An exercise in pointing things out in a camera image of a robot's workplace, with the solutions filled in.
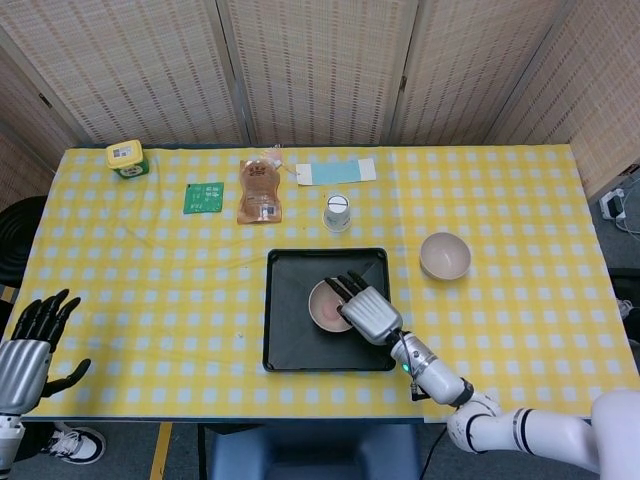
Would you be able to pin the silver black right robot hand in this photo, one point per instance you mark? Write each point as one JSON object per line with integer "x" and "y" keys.
{"x": 370, "y": 312}

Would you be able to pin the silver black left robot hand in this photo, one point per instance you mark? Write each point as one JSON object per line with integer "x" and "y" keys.
{"x": 25, "y": 355}

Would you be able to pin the beige plastic bowl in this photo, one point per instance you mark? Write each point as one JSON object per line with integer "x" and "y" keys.
{"x": 325, "y": 312}
{"x": 445, "y": 260}

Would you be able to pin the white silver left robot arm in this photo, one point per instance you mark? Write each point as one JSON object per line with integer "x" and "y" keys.
{"x": 10, "y": 440}

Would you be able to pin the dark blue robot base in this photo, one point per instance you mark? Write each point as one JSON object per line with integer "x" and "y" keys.
{"x": 310, "y": 452}

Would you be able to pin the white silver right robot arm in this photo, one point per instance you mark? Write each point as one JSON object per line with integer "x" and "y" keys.
{"x": 500, "y": 420}

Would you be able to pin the black square plastic tray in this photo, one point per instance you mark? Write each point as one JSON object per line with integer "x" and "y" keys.
{"x": 290, "y": 350}

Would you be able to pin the white paper cup blue print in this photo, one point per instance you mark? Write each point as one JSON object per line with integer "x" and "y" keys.
{"x": 337, "y": 212}

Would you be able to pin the black white sneaker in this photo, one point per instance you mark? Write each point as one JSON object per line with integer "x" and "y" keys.
{"x": 80, "y": 445}

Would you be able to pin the black ribbed round object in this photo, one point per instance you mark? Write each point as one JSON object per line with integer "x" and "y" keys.
{"x": 20, "y": 240}

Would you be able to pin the blue and white card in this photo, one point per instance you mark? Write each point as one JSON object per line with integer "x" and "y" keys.
{"x": 335, "y": 172}

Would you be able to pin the yellow white checked tablecloth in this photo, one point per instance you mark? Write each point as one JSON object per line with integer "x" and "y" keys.
{"x": 150, "y": 260}

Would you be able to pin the orange brown food pouch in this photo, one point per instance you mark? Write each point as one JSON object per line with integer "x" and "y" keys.
{"x": 259, "y": 195}

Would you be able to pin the green flat sachet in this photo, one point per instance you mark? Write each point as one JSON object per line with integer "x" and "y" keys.
{"x": 204, "y": 198}

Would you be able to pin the green tub yellow lid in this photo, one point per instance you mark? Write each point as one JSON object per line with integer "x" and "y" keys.
{"x": 127, "y": 160}

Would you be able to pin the black screen hinge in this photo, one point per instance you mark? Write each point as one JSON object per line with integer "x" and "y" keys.
{"x": 402, "y": 84}
{"x": 45, "y": 100}

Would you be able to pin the woven folding screen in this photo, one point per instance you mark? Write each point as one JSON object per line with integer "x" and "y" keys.
{"x": 320, "y": 65}

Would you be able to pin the white power strip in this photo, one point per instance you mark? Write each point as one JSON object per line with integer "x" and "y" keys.
{"x": 614, "y": 204}

